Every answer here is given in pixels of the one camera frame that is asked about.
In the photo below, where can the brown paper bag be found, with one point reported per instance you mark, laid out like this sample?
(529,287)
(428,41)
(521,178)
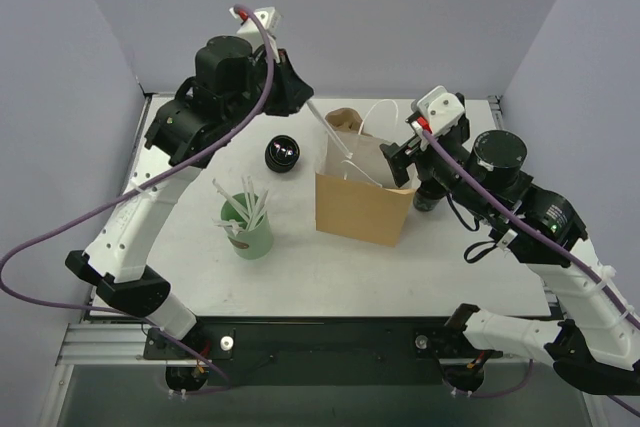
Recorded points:
(358,198)

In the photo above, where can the green straw holder cup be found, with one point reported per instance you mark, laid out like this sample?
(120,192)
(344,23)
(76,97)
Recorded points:
(250,244)

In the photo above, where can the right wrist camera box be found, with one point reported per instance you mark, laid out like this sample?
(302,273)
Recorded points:
(436,112)

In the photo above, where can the white straw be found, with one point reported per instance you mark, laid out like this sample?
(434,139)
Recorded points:
(231,226)
(257,212)
(249,196)
(240,209)
(330,131)

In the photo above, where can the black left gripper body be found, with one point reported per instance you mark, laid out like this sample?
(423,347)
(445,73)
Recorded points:
(288,85)

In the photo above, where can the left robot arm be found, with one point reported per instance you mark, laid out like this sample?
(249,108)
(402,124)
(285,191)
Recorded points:
(232,78)

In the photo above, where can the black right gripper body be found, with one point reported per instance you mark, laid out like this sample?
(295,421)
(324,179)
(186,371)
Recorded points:
(400,162)

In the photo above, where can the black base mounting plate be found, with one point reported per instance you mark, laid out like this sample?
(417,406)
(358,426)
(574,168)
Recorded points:
(331,351)

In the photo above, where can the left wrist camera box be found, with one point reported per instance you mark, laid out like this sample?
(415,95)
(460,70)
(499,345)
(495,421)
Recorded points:
(268,17)

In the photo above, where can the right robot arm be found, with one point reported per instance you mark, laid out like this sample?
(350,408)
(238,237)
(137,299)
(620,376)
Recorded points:
(595,346)

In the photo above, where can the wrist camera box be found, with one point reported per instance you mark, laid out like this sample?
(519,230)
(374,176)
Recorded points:
(436,112)
(268,17)

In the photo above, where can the brown pulp cup carriers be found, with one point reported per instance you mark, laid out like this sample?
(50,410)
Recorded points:
(344,120)

